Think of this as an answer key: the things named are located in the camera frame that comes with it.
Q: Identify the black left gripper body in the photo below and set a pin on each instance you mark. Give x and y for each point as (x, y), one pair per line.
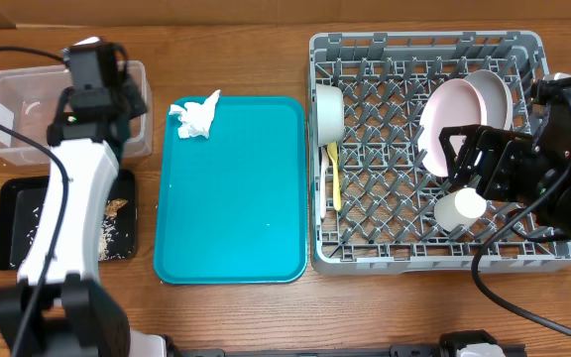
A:
(132, 99)

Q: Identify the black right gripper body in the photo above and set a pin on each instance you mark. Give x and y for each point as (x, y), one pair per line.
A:
(513, 170)

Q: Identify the white ceramic mug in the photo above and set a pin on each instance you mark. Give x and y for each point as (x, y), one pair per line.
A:
(462, 207)

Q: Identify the large white round plate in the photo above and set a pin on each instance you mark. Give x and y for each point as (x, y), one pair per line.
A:
(454, 103)

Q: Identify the grey round plate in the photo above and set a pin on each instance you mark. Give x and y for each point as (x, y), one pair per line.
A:
(497, 97)

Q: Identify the white paper napkin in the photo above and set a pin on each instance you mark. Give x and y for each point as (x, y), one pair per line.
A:
(195, 118)

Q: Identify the brown food scrap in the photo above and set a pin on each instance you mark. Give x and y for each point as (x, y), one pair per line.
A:
(113, 206)

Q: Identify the yellow plastic spoon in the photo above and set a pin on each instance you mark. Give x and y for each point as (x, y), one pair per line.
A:
(332, 151)

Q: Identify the pale pink plastic fork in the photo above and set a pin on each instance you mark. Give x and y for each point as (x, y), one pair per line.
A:
(324, 165)

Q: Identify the grey bowl of rice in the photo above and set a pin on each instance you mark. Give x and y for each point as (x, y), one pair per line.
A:
(329, 114)

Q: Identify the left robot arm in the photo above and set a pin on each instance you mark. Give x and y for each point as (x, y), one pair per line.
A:
(57, 306)

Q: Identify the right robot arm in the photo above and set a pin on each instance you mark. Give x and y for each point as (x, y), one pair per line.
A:
(552, 144)

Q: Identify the grey plastic dishwasher rack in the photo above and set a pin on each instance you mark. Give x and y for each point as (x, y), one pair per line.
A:
(386, 224)

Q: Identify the clear plastic waste bin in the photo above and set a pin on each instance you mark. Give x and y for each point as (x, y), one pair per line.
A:
(28, 101)

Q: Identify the black waste bin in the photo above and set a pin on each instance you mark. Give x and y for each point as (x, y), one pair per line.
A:
(21, 204)

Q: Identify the pile of white rice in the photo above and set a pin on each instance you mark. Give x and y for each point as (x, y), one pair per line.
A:
(108, 230)

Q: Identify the teal plastic serving tray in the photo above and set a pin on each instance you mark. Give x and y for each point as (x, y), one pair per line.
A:
(233, 206)

